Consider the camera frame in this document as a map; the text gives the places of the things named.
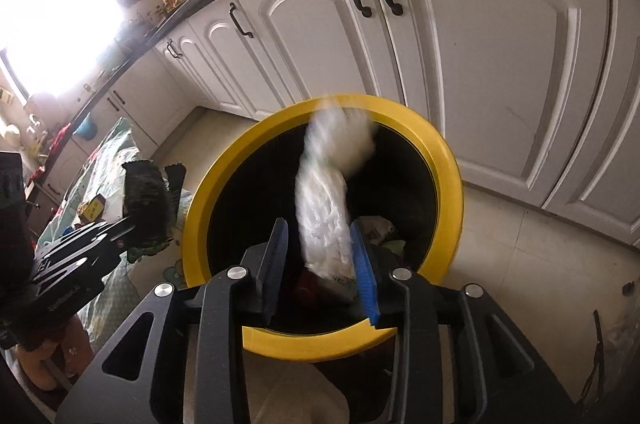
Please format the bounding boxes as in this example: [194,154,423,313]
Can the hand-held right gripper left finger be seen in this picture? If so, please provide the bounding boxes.
[55,218,290,424]

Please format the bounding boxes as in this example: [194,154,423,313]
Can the white kitchen cabinets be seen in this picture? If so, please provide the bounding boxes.
[37,0,640,249]

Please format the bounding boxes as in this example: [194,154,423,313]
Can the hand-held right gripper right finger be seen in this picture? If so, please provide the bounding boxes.
[349,220,593,424]

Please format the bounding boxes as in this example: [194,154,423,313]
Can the bright window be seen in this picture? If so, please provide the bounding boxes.
[0,0,127,100]

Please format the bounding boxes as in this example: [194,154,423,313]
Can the small yellow box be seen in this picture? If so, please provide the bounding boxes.
[80,196,107,223]

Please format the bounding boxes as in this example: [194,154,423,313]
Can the blue hanging plastic basin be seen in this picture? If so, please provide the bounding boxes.
[73,113,97,139]

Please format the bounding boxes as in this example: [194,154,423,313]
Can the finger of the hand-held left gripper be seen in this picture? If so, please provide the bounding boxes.
[31,214,145,301]

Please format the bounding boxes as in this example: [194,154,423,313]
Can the yellow-rimmed black trash bin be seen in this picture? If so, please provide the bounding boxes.
[181,94,463,364]

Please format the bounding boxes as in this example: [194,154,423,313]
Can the crumpled paper wrapper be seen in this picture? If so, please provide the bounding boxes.
[356,214,402,251]

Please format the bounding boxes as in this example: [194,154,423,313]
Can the dark snack wrapper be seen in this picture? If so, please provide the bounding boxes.
[121,159,187,263]

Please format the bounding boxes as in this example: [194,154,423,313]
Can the white plastic wrapper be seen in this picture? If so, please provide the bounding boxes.
[294,96,377,301]

